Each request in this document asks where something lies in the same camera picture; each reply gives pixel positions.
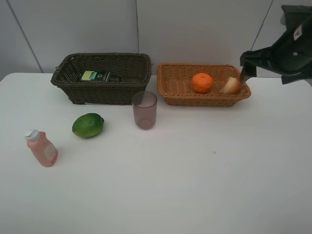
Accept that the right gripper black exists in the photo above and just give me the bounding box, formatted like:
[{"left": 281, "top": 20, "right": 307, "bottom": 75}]
[{"left": 239, "top": 5, "right": 312, "bottom": 84}]

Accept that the red orange peach fruit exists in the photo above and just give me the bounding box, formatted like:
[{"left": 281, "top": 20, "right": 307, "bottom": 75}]
[{"left": 220, "top": 77, "right": 240, "bottom": 95}]

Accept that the orange mandarin fruit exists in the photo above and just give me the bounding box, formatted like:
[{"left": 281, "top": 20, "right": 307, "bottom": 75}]
[{"left": 191, "top": 73, "right": 214, "bottom": 94}]

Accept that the translucent purple plastic cup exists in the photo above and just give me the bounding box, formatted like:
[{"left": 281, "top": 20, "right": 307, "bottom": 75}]
[{"left": 132, "top": 91, "right": 157, "bottom": 130}]

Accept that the black pump bottle green label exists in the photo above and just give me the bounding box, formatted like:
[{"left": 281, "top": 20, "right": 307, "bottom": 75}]
[{"left": 80, "top": 71, "right": 121, "bottom": 82}]

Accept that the green lime fruit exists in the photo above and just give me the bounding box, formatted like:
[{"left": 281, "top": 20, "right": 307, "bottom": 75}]
[{"left": 72, "top": 113, "right": 105, "bottom": 138}]

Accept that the pink bottle white cap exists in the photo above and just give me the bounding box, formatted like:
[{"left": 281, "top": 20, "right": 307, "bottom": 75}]
[{"left": 24, "top": 129, "right": 58, "bottom": 167}]

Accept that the orange wicker basket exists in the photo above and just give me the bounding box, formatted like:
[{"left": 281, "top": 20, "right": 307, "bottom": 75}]
[{"left": 157, "top": 63, "right": 252, "bottom": 107}]

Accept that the dark brown wicker basket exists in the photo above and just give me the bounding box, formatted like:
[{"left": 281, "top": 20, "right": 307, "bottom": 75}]
[{"left": 51, "top": 53, "right": 152, "bottom": 105}]

